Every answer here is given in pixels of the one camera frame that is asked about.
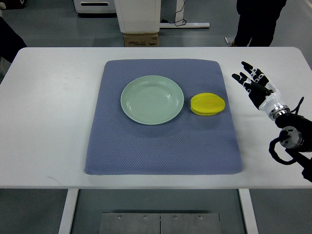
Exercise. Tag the metal base plate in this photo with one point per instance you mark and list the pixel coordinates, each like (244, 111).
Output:
(159, 223)

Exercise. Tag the light green plate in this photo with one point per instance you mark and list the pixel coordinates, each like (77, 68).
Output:
(152, 100)

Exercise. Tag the yellow starfruit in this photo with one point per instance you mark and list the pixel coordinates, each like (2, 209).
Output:
(207, 104)

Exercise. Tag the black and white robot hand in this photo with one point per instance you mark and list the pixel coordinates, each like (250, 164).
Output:
(263, 94)

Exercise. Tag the blue textured mat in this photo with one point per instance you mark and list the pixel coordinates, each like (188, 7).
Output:
(187, 145)

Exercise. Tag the white desk foot bar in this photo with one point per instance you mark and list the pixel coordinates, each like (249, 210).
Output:
(179, 20)

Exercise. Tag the white cabinet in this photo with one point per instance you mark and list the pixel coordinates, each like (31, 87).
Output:
(138, 16)

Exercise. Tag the cardboard box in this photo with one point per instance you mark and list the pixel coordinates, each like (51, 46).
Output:
(141, 40)

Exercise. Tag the person in dark trousers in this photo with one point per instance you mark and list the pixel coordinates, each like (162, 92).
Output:
(257, 22)

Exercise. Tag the grey floor socket plate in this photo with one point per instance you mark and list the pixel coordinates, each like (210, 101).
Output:
(229, 40)

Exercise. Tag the white table frame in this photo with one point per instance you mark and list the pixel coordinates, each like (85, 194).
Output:
(72, 195)

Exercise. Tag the white appliance with slot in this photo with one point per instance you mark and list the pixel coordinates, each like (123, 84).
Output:
(94, 6)

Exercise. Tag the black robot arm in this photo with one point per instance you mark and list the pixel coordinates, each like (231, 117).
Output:
(295, 137)

